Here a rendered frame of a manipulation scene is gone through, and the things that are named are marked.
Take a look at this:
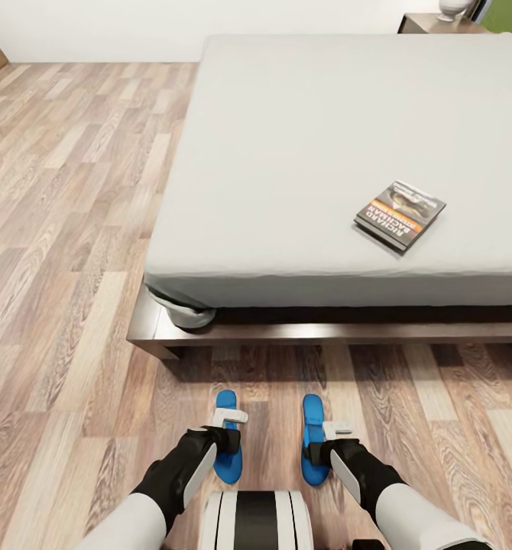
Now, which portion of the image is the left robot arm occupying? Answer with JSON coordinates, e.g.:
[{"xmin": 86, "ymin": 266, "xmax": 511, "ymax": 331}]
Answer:
[{"xmin": 70, "ymin": 408, "xmax": 248, "ymax": 550}]

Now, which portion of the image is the sandal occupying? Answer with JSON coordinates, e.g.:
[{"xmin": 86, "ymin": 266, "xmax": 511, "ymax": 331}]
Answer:
[
  {"xmin": 213, "ymin": 389, "xmax": 242, "ymax": 484},
  {"xmin": 301, "ymin": 393, "xmax": 330, "ymax": 487}
]

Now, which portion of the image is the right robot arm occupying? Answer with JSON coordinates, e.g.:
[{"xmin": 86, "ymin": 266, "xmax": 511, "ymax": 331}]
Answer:
[{"xmin": 303, "ymin": 421, "xmax": 498, "ymax": 550}]

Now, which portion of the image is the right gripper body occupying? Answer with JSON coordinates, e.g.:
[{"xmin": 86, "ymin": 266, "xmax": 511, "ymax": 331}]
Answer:
[{"xmin": 308, "ymin": 441, "xmax": 334, "ymax": 468}]

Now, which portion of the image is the hardback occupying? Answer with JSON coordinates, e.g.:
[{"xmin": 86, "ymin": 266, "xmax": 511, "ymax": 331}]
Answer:
[{"xmin": 354, "ymin": 180, "xmax": 446, "ymax": 251}]

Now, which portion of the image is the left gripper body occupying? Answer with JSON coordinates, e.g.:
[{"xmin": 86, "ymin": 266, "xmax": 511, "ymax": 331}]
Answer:
[{"xmin": 212, "ymin": 427, "xmax": 241, "ymax": 456}]

